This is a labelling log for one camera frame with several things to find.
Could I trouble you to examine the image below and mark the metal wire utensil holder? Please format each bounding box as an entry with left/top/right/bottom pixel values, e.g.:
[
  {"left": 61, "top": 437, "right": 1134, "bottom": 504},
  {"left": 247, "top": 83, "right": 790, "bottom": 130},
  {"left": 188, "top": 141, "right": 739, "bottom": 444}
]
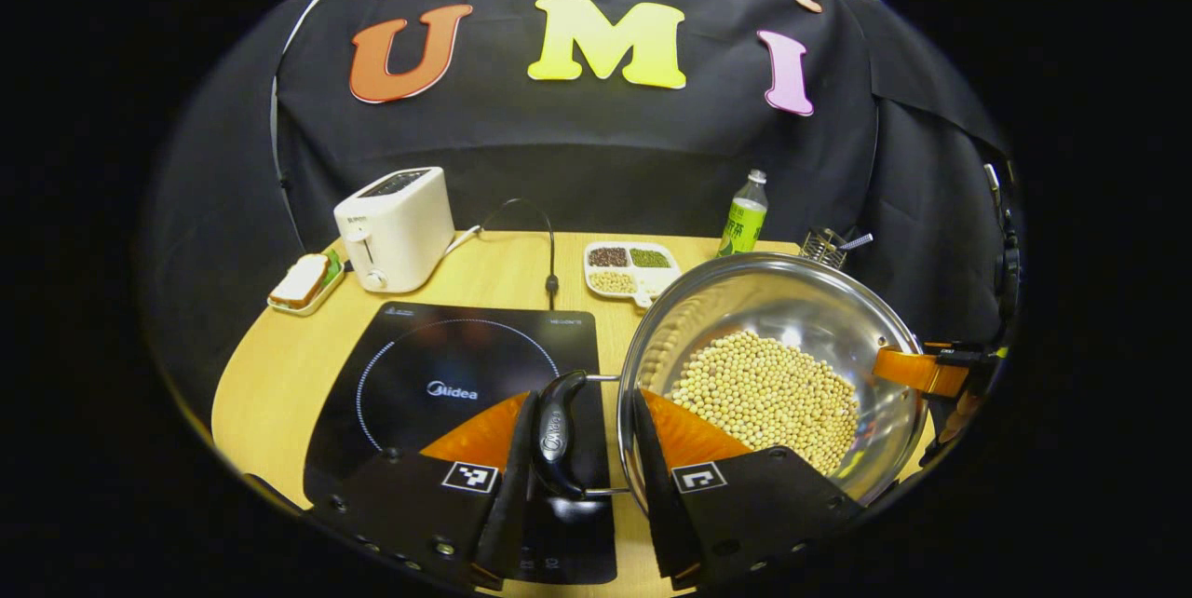
[{"left": 799, "top": 227, "right": 848, "bottom": 270}]

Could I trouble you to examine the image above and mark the bread slice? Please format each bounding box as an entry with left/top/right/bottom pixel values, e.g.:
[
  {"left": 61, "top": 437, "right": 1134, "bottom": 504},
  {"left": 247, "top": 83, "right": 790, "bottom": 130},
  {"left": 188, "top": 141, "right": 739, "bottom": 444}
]
[{"left": 270, "top": 253, "right": 330, "bottom": 310}]

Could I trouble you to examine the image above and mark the pile of soybeans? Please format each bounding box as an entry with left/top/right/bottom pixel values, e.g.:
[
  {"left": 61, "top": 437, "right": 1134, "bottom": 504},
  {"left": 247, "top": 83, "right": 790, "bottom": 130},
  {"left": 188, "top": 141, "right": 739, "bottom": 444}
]
[{"left": 664, "top": 330, "right": 860, "bottom": 478}]

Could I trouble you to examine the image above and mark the black induction cooktop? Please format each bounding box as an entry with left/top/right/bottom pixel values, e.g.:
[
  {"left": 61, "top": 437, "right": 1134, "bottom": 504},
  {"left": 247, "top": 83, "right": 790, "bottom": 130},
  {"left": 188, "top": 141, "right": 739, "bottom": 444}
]
[{"left": 303, "top": 301, "right": 618, "bottom": 586}]

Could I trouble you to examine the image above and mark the stainless steel pot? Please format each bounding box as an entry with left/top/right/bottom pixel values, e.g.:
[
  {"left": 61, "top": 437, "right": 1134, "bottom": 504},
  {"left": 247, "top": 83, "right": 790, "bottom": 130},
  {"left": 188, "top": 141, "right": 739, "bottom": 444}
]
[{"left": 531, "top": 251, "right": 930, "bottom": 520}]

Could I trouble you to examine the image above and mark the white divided bean dish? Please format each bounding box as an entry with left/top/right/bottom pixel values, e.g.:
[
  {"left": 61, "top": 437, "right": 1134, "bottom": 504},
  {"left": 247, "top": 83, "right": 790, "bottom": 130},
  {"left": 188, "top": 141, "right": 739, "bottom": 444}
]
[{"left": 583, "top": 241, "right": 683, "bottom": 310}]

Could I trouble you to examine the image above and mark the black backdrop cloth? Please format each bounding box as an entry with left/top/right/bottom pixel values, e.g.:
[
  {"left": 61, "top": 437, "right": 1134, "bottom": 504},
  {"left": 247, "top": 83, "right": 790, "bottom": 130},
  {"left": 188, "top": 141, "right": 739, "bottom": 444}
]
[{"left": 140, "top": 0, "right": 1025, "bottom": 431}]

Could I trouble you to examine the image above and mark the white toaster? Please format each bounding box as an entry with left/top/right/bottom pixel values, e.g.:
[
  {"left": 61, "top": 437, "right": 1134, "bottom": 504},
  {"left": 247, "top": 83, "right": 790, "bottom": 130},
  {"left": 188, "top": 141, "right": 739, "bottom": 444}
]
[{"left": 333, "top": 167, "right": 456, "bottom": 294}]

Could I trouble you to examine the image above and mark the green drink bottle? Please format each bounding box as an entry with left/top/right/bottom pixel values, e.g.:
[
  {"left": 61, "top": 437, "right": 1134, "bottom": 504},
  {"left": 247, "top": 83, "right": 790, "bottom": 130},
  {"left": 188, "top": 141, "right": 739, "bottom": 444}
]
[{"left": 717, "top": 170, "right": 769, "bottom": 259}]

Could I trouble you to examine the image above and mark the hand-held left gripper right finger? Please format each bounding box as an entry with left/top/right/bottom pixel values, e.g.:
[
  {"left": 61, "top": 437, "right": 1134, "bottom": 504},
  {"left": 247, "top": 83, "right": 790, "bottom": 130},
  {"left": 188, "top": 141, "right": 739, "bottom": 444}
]
[{"left": 633, "top": 387, "right": 867, "bottom": 591}]

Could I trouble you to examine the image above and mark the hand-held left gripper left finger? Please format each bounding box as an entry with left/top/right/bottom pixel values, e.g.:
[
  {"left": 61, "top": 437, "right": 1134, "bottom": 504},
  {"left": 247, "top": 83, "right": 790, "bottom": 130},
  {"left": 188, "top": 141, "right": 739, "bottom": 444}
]
[{"left": 307, "top": 390, "right": 541, "bottom": 591}]

